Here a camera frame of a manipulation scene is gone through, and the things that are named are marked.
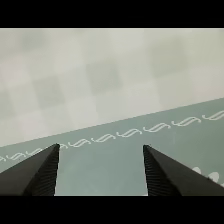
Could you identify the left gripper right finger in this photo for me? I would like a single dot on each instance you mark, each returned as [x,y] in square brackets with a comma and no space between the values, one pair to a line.
[173,176]

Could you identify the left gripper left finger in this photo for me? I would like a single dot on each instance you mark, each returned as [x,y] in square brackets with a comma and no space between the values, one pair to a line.
[33,176]

